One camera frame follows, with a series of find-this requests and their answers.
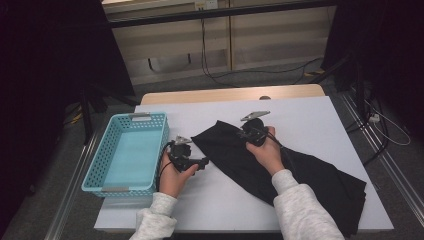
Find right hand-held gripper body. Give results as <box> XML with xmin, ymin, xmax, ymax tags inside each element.
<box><xmin>239</xmin><ymin>110</ymin><xmax>272</xmax><ymax>147</ymax></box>

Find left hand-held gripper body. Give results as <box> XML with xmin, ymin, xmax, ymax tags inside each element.
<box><xmin>167</xmin><ymin>135</ymin><xmax>197</xmax><ymax>174</ymax></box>

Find light blue plastic basket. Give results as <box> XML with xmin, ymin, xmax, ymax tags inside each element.
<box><xmin>81</xmin><ymin>112</ymin><xmax>170</xmax><ymax>198</ymax></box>

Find black pants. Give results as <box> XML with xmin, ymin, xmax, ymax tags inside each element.
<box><xmin>191</xmin><ymin>119</ymin><xmax>368</xmax><ymax>238</ymax></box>

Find person's right hand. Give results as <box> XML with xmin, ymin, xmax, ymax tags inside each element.
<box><xmin>245</xmin><ymin>125</ymin><xmax>286</xmax><ymax>177</ymax></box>

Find person's left hand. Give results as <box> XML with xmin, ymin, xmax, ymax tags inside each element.
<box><xmin>158</xmin><ymin>158</ymin><xmax>200</xmax><ymax>200</ymax></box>

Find wooden table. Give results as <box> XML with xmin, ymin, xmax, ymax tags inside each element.
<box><xmin>139</xmin><ymin>83</ymin><xmax>326</xmax><ymax>106</ymax></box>

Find white table cover sheet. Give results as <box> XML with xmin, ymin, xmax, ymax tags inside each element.
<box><xmin>94</xmin><ymin>95</ymin><xmax>395</xmax><ymax>233</ymax></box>

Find beige wooden cabinet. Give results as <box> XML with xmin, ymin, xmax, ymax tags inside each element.
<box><xmin>103</xmin><ymin>0</ymin><xmax>337</xmax><ymax>86</ymax></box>

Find black metal stand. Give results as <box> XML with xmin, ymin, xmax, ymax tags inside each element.
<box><xmin>308</xmin><ymin>54</ymin><xmax>368</xmax><ymax>118</ymax></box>
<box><xmin>78</xmin><ymin>84</ymin><xmax>141</xmax><ymax>146</ymax></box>

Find black horizontal bar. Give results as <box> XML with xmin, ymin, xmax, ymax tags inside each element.
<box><xmin>108</xmin><ymin>0</ymin><xmax>338</xmax><ymax>29</ymax></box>

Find narrow black curtain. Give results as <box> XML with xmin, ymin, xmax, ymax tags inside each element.
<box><xmin>321</xmin><ymin>0</ymin><xmax>424</xmax><ymax>141</ymax></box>

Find wide black curtain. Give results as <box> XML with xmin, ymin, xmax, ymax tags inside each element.
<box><xmin>0</xmin><ymin>0</ymin><xmax>136</xmax><ymax>234</ymax></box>

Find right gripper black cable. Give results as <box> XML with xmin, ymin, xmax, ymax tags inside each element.
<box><xmin>259</xmin><ymin>128</ymin><xmax>298</xmax><ymax>168</ymax></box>

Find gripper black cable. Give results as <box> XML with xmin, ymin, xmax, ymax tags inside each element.
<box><xmin>259</xmin><ymin>128</ymin><xmax>298</xmax><ymax>168</ymax></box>
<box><xmin>156</xmin><ymin>140</ymin><xmax>176</xmax><ymax>193</ymax></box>

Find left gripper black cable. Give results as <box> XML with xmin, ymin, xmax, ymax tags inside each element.
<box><xmin>156</xmin><ymin>140</ymin><xmax>176</xmax><ymax>193</ymax></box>

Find black hanging wall cable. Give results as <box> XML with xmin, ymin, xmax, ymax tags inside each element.
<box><xmin>199</xmin><ymin>8</ymin><xmax>324</xmax><ymax>88</ymax></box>

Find aluminium floor rail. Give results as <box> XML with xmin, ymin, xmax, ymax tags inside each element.
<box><xmin>43</xmin><ymin>131</ymin><xmax>101</xmax><ymax>240</ymax></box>
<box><xmin>339</xmin><ymin>91</ymin><xmax>424</xmax><ymax>218</ymax></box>

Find black floor cable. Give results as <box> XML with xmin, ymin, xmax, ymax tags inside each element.
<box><xmin>344</xmin><ymin>96</ymin><xmax>391</xmax><ymax>168</ymax></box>

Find white wall socket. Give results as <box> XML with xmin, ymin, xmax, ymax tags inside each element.
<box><xmin>194</xmin><ymin>0</ymin><xmax>219</xmax><ymax>11</ymax></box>

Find white floor cable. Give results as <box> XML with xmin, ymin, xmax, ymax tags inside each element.
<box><xmin>364</xmin><ymin>99</ymin><xmax>412</xmax><ymax>147</ymax></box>

